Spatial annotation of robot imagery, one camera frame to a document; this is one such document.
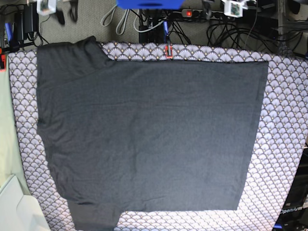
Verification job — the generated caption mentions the dark grey T-shirt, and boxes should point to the dark grey T-shirt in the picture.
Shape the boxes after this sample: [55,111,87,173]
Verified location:
[37,37,269,231]

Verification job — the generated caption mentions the red black table clamp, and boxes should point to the red black table clamp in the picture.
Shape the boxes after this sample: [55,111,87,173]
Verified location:
[165,44,173,59]

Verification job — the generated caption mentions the fan patterned tablecloth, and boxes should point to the fan patterned tablecloth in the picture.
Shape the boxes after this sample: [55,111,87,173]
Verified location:
[8,45,308,231]

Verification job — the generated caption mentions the black power brick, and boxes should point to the black power brick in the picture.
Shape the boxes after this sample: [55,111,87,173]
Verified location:
[13,2,39,42]

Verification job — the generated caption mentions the red clamp at left edge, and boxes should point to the red clamp at left edge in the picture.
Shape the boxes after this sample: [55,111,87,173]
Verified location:
[0,48,6,72]

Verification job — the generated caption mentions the white plastic bin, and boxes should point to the white plastic bin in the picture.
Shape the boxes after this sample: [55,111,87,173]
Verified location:
[0,175,50,231]

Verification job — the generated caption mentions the black OpenArm box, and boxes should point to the black OpenArm box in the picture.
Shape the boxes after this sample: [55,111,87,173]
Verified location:
[273,148,308,231]

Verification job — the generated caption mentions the black power strip red switch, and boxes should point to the black power strip red switch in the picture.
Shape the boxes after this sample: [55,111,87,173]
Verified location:
[180,9,224,20]

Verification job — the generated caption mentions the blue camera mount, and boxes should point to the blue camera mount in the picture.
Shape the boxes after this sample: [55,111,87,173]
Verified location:
[116,0,184,10]

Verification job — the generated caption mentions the tangled black cables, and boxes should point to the tangled black cables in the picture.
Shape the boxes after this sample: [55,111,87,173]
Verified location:
[168,14,308,57]

